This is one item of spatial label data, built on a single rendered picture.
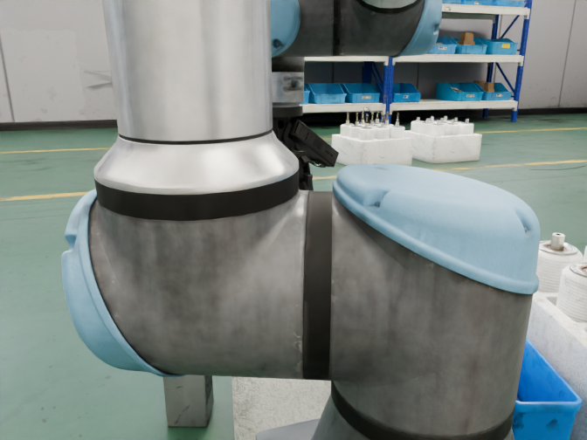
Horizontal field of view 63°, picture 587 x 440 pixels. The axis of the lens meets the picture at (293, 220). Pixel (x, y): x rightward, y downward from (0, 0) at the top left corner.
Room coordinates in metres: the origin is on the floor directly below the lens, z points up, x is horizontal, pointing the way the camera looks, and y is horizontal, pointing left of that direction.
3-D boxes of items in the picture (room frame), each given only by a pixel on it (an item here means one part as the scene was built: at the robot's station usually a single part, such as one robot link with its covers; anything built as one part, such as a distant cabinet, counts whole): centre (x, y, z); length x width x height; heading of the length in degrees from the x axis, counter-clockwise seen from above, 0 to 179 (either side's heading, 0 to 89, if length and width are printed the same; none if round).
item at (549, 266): (0.90, -0.53, 0.16); 0.10 x 0.10 x 0.18
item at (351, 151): (3.24, -0.52, 0.09); 0.39 x 0.39 x 0.18; 24
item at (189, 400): (0.72, 0.18, 0.16); 0.07 x 0.07 x 0.31; 89
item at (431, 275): (0.27, -0.08, 0.47); 0.13 x 0.12 x 0.14; 86
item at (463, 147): (3.45, -1.05, 0.09); 0.39 x 0.39 x 0.18; 20
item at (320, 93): (5.66, -0.34, 0.36); 0.50 x 0.38 x 0.21; 18
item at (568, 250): (0.90, -0.53, 0.25); 0.08 x 0.08 x 0.01
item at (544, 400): (0.75, -0.38, 0.06); 0.30 x 0.11 x 0.12; 0
